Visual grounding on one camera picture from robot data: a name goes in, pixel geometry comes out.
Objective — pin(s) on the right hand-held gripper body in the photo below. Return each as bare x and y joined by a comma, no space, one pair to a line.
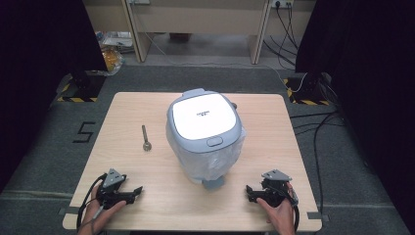
274,192

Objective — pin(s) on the white power strip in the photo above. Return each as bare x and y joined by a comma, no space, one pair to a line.
282,3

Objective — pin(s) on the grey tape strip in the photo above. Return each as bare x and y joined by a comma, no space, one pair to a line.
68,211
318,216

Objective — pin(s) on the person's right hand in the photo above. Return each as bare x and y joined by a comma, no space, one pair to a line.
280,218

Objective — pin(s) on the black stand base striped tape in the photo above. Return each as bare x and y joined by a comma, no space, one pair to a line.
83,86
308,91

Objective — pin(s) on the person's left hand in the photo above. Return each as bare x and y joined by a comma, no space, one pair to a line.
96,217

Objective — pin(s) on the black curtain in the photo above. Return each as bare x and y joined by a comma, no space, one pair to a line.
42,65
368,81

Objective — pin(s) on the plastic bags with yellow contents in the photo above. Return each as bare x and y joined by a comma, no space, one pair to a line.
111,55

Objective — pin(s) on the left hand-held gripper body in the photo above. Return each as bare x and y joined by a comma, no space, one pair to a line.
112,192

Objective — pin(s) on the metal spoon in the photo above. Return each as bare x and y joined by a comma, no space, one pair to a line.
147,143

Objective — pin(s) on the clear plastic bag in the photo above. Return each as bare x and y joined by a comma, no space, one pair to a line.
208,163

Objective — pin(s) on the white and grey rice cooker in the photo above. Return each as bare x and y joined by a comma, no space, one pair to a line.
204,119

